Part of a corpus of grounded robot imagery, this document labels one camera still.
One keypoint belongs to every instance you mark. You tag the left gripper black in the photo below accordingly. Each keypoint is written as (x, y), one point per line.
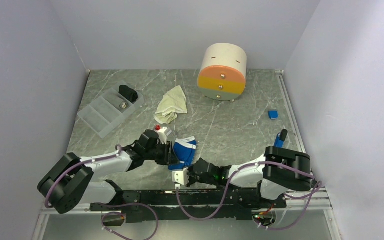
(169, 156)

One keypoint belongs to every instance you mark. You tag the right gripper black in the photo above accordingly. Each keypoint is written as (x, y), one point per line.
(191, 181)

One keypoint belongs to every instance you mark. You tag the blue underwear white trim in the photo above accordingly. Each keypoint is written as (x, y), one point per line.
(184, 150)

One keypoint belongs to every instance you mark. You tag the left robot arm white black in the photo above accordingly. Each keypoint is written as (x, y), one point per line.
(77, 180)

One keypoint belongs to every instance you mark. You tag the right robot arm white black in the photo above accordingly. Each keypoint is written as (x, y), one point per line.
(275, 172)

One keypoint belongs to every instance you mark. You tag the cream yellow cloth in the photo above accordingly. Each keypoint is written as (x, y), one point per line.
(172, 104)

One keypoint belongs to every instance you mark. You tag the black rolled sock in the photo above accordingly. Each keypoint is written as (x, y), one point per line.
(128, 93)

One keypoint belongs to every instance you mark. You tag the clear plastic compartment tray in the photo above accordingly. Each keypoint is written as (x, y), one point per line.
(104, 114)

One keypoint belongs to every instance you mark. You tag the small blue block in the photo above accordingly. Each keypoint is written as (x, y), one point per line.
(272, 114)

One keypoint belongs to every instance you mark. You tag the round drawer cabinet orange yellow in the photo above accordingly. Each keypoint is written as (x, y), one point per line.
(222, 75)

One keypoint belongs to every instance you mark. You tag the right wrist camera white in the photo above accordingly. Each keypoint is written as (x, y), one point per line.
(180, 176)

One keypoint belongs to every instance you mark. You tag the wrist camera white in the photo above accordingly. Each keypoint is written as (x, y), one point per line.
(163, 133)
(180, 176)

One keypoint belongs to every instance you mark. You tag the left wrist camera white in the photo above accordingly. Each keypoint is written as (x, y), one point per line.
(163, 133)

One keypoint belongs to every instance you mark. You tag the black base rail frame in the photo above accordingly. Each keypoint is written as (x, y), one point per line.
(146, 205)

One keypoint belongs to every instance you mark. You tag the small metal ring object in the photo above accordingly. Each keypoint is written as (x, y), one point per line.
(124, 105)

